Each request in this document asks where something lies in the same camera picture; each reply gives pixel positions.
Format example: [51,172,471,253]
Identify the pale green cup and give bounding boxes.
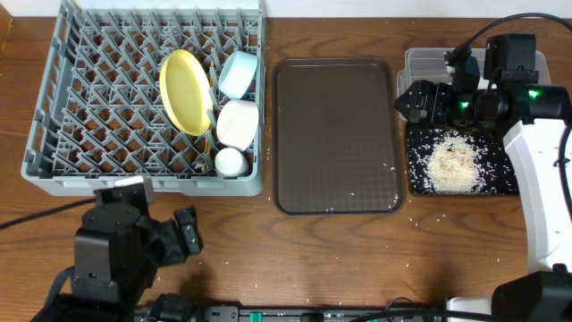
[214,148,249,178]

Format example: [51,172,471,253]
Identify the white pink bowl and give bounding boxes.
[216,100,259,151]

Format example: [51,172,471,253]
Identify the yellow round plate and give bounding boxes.
[159,49,213,137]

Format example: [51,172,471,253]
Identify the light blue bowl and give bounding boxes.
[218,51,258,99]

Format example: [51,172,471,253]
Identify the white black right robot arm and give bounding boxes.
[394,80,571,321]

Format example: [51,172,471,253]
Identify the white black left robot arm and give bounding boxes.
[34,176,204,322]

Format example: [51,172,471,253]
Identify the clear plastic waste bin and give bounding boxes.
[396,47,549,122]

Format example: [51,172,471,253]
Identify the black waste tray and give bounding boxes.
[405,123,520,198]

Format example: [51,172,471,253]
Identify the dark brown serving tray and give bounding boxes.
[272,57,406,216]

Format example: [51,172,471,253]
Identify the grey plastic dish rack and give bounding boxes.
[21,1,266,196]

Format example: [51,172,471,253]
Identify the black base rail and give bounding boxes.
[133,292,492,322]

